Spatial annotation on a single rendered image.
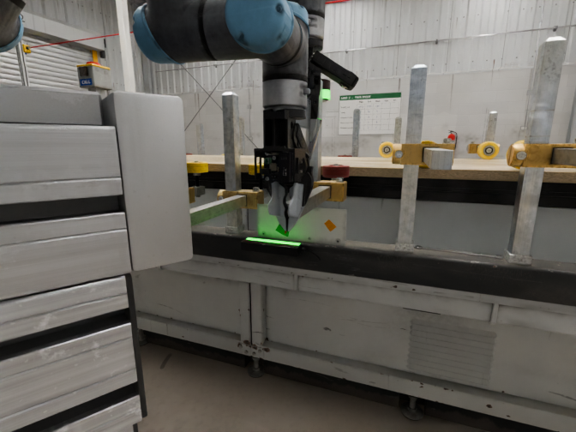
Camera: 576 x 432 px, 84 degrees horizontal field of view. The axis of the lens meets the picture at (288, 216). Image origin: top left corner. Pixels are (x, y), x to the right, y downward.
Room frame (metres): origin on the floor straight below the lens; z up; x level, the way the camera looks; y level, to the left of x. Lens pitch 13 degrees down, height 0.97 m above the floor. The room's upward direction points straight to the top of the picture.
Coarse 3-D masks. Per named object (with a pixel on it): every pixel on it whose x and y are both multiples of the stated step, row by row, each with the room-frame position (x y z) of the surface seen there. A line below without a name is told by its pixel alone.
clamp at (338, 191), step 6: (324, 180) 0.90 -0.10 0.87; (318, 186) 0.86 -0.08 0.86; (330, 186) 0.84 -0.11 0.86; (336, 186) 0.84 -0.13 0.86; (342, 186) 0.83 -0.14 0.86; (330, 192) 0.84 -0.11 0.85; (336, 192) 0.84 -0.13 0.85; (342, 192) 0.83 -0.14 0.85; (330, 198) 0.84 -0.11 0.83; (336, 198) 0.84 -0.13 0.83; (342, 198) 0.83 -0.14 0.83
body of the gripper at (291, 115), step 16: (272, 112) 0.52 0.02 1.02; (288, 112) 0.53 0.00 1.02; (304, 112) 0.55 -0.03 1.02; (272, 128) 0.55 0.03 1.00; (288, 128) 0.53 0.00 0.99; (272, 144) 0.55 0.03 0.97; (288, 144) 0.53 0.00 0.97; (256, 160) 0.53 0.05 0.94; (272, 160) 0.54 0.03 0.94; (288, 160) 0.51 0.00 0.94; (304, 160) 0.56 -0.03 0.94; (256, 176) 0.53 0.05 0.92; (272, 176) 0.53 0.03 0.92; (288, 176) 0.51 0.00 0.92
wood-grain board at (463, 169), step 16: (192, 160) 1.38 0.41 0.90; (208, 160) 1.38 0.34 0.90; (224, 160) 1.38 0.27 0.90; (336, 160) 1.38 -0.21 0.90; (352, 160) 1.38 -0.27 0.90; (368, 160) 1.38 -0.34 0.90; (384, 160) 1.38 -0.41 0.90; (464, 160) 1.38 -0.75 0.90; (480, 160) 1.38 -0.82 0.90; (496, 160) 1.38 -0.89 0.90; (368, 176) 0.98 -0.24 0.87; (384, 176) 0.97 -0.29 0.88; (400, 176) 0.95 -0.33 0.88; (432, 176) 0.92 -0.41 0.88; (448, 176) 0.91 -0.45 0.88; (464, 176) 0.89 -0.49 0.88; (480, 176) 0.88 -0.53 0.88; (496, 176) 0.87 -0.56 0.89; (512, 176) 0.86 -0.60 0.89; (544, 176) 0.83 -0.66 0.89; (560, 176) 0.82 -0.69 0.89
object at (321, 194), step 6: (324, 186) 0.84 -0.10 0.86; (312, 192) 0.74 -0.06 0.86; (318, 192) 0.74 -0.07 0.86; (324, 192) 0.78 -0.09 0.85; (312, 198) 0.68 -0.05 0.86; (318, 198) 0.73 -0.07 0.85; (324, 198) 0.78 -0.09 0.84; (288, 204) 0.59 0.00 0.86; (306, 204) 0.64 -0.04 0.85; (312, 204) 0.68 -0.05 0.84; (318, 204) 0.73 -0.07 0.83; (306, 210) 0.64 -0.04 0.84; (288, 216) 0.59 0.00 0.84; (300, 216) 0.60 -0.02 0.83
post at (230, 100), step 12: (228, 96) 0.95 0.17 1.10; (228, 108) 0.95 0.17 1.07; (228, 120) 0.96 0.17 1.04; (228, 132) 0.96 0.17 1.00; (228, 144) 0.96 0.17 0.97; (228, 156) 0.96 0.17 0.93; (228, 168) 0.96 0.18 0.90; (240, 168) 0.98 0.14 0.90; (228, 180) 0.96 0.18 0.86; (240, 180) 0.98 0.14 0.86; (228, 216) 0.96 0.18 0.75; (240, 216) 0.97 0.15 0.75
